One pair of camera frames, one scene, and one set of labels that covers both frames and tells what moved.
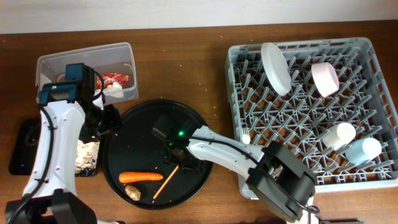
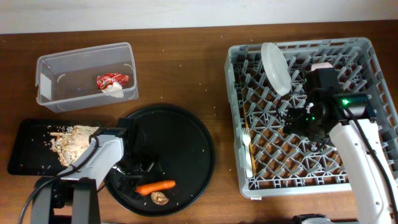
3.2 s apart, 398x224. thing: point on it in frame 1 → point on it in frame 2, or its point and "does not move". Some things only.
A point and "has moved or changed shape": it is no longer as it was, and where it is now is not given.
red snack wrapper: [103, 81] does not move
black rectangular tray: [25, 150] does not move
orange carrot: [127, 177] has moved or changed shape
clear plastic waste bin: [115, 62] does not move
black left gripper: [114, 122] → [129, 183]
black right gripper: [195, 167] → [293, 123]
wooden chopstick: [166, 182] → [252, 158]
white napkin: [114, 89] does not move
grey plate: [277, 68] does not move
